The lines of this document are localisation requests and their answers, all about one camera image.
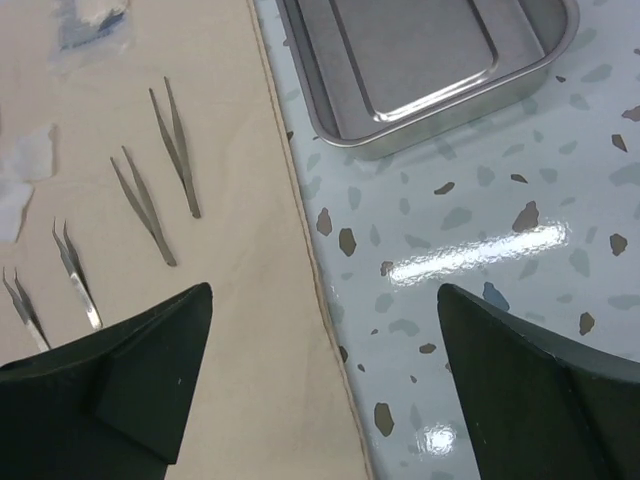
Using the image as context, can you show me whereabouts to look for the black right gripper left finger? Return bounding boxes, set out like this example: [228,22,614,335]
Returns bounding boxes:
[1,283,212,480]

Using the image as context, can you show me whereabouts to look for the beige cloth mat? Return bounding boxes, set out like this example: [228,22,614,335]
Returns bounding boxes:
[1,1,373,479]

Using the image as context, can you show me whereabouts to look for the stainless steel tray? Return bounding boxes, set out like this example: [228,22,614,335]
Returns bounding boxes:
[274,0,580,160]

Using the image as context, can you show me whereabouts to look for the curved tip steel tweezers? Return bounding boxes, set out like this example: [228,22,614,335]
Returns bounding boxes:
[52,222,103,330]

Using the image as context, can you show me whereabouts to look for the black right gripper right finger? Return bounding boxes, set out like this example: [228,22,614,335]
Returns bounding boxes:
[437,284,639,479]

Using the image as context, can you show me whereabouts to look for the white gauze pad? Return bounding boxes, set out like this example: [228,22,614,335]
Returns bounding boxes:
[1,123,55,243]

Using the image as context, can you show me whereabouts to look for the straight steel tweezers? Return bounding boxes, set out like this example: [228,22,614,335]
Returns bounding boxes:
[148,76,202,219]
[110,145,178,267]

